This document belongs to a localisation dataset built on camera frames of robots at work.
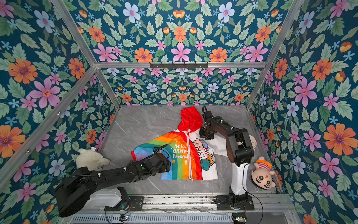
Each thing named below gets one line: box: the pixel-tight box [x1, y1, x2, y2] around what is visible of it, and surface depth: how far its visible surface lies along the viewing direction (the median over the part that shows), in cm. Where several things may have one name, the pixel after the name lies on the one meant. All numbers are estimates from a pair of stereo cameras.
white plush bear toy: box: [75, 146, 111, 172], surface depth 84 cm
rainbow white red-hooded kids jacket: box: [130, 106, 228, 181], surface depth 93 cm
